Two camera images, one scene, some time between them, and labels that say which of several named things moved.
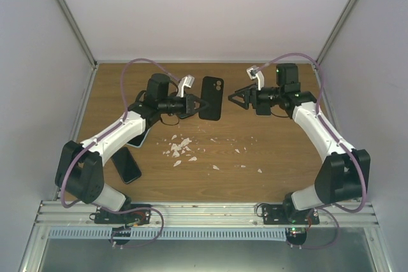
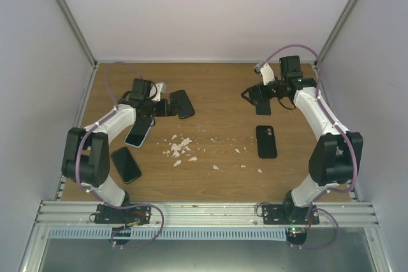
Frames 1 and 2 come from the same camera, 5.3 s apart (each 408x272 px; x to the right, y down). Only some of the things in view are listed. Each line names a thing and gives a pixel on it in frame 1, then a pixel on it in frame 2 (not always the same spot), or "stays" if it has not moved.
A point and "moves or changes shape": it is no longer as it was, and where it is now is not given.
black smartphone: [184, 116] moves or changes shape
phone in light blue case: [138, 141] stays
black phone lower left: [126, 165] stays
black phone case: [211, 92] → [266, 142]
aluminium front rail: [206, 214] stays
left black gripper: [190, 104] → [164, 111]
